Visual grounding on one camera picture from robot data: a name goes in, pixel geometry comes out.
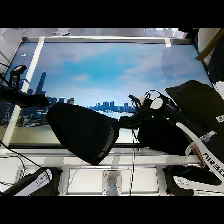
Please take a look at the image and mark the black garment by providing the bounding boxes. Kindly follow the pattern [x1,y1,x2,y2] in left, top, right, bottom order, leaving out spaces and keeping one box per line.
[164,79,224,148]
[46,101,193,166]

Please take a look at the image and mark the brown clothes hanger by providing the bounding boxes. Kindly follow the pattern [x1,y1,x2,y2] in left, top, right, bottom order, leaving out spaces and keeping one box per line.
[195,29,224,62]

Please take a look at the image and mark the black cable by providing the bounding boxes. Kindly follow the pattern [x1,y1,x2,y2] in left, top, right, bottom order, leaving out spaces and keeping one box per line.
[130,128,137,197]
[0,139,43,169]

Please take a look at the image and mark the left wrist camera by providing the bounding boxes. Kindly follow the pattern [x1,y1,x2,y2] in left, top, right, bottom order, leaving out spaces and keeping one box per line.
[8,64,28,89]

